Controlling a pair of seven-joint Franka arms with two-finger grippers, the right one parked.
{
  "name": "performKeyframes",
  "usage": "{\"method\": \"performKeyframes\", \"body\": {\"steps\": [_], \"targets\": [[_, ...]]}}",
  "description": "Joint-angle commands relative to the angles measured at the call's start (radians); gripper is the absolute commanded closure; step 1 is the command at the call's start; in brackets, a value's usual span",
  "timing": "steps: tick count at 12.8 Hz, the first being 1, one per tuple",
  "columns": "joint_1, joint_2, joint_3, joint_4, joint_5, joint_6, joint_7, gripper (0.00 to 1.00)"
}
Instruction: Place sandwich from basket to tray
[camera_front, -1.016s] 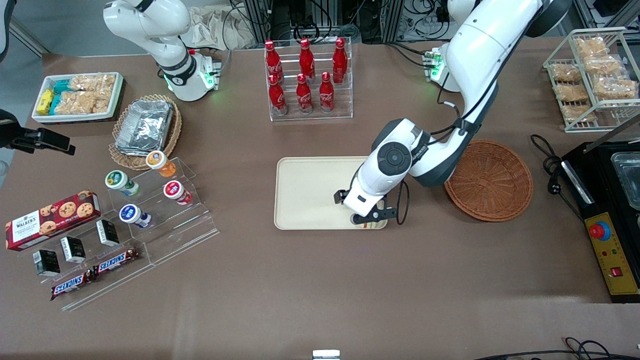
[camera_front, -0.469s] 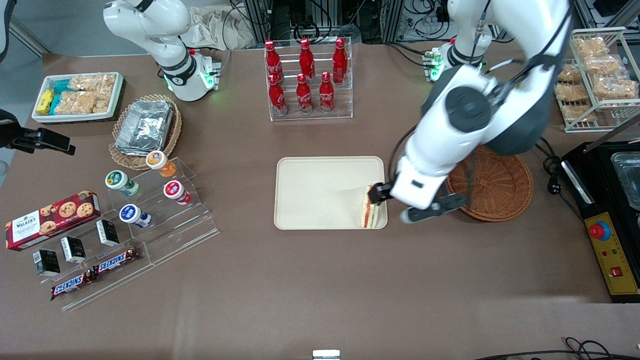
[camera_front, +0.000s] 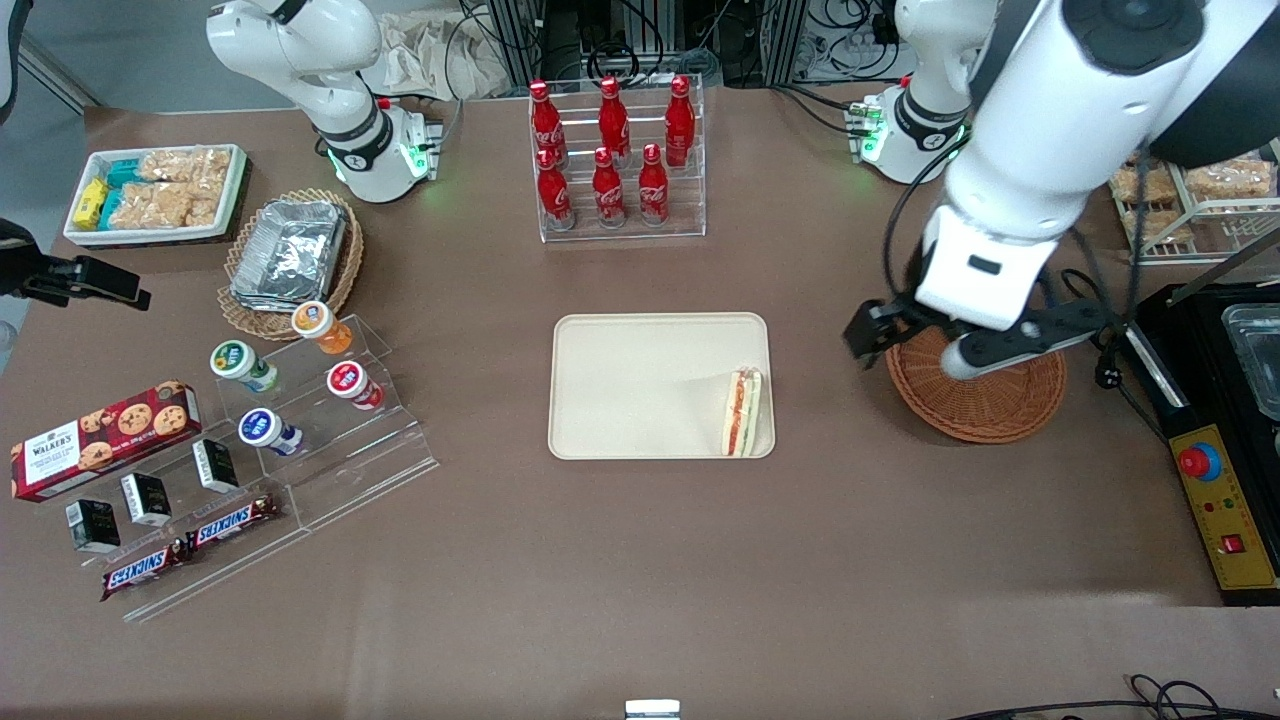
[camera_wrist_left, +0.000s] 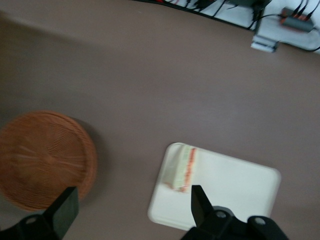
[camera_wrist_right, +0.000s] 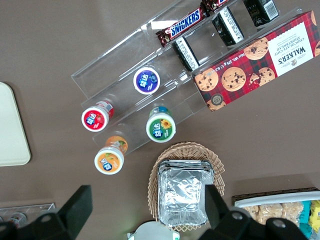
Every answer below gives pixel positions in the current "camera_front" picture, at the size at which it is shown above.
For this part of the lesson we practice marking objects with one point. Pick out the red Walkers cookie box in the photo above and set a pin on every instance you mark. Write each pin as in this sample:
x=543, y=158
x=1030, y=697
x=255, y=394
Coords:
x=100, y=440

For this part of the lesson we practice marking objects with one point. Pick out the round brown wicker basket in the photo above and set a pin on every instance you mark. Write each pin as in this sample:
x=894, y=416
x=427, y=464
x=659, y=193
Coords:
x=1000, y=410

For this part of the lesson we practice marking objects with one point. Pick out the clear acrylic tiered stand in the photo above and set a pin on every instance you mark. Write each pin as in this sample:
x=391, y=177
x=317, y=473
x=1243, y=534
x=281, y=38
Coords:
x=380, y=450
x=240, y=565

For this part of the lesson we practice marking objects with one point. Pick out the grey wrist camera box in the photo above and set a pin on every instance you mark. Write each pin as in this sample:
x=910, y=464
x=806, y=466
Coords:
x=968, y=360

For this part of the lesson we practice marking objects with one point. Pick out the teal snack pack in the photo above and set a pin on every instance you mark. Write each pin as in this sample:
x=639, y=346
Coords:
x=125, y=173
x=112, y=207

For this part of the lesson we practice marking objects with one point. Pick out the crumpled beige paper bag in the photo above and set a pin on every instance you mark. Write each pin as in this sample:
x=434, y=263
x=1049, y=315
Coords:
x=430, y=60

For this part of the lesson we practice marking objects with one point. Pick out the triangular sandwich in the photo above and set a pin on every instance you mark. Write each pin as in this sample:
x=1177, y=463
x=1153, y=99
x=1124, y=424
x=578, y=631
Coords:
x=742, y=415

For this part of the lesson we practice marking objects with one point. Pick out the light oval wicker basket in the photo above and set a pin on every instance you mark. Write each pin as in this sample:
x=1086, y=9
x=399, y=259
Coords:
x=345, y=270

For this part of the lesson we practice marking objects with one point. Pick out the small black box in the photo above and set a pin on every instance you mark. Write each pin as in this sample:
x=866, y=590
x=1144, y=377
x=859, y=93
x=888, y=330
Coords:
x=93, y=525
x=146, y=499
x=216, y=465

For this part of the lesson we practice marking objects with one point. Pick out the red lid cup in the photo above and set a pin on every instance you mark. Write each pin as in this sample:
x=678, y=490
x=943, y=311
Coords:
x=350, y=383

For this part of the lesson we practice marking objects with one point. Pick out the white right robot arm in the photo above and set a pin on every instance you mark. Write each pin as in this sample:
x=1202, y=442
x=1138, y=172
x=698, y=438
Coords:
x=335, y=95

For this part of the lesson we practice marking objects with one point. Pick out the bagged brown snack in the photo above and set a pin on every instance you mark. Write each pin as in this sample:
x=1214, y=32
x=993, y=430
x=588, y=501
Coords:
x=1230, y=178
x=1165, y=228

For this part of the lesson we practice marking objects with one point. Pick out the orange lid cup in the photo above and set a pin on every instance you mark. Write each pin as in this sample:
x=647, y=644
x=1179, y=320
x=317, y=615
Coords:
x=318, y=325

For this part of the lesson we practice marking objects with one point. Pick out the aluminium profile post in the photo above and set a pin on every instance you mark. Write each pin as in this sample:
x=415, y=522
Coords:
x=515, y=40
x=786, y=40

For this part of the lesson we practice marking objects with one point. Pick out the white rectangular snack bin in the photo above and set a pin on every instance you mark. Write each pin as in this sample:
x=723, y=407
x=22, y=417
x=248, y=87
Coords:
x=235, y=190

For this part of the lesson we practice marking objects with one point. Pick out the stack of foil trays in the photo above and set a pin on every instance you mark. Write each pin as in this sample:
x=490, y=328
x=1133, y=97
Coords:
x=290, y=250

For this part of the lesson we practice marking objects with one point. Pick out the yellow snack pack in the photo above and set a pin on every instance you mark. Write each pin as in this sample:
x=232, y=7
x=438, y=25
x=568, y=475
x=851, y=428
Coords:
x=90, y=203

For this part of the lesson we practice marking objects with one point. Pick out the clear bag of rice crackers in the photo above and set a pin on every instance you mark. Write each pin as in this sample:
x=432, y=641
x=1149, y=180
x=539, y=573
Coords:
x=160, y=205
x=190, y=165

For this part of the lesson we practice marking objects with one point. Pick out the blue lid cup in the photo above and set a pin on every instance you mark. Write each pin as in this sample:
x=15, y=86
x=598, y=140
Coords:
x=265, y=430

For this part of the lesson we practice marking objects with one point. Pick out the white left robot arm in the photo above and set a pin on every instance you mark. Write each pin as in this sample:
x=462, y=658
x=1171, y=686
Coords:
x=1050, y=130

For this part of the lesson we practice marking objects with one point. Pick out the pale plastic serving tray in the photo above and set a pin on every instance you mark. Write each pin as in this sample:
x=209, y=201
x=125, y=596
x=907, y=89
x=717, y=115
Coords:
x=640, y=390

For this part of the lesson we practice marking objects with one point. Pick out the clear acrylic bottle rack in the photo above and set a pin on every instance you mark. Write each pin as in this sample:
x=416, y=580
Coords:
x=690, y=200

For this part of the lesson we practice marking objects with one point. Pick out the grey metal rod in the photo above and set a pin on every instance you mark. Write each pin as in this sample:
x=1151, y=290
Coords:
x=1225, y=268

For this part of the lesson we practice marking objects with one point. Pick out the clear plastic container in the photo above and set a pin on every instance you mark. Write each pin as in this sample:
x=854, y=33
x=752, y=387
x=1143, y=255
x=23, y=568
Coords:
x=1258, y=360

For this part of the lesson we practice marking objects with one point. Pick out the green lid cup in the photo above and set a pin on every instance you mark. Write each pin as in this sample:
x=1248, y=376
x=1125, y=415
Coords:
x=240, y=362

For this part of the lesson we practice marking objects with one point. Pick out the Snickers bar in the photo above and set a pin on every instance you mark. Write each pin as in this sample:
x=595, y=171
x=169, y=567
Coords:
x=230, y=522
x=140, y=570

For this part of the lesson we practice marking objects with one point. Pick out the black sealing machine yellow panel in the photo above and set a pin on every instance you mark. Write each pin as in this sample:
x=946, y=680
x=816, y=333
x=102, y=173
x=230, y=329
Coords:
x=1230, y=500

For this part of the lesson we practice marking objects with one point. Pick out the red Coca-Cola bottle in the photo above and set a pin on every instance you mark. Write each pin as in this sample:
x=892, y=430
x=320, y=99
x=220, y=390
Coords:
x=555, y=195
x=613, y=120
x=680, y=125
x=608, y=195
x=546, y=120
x=653, y=190

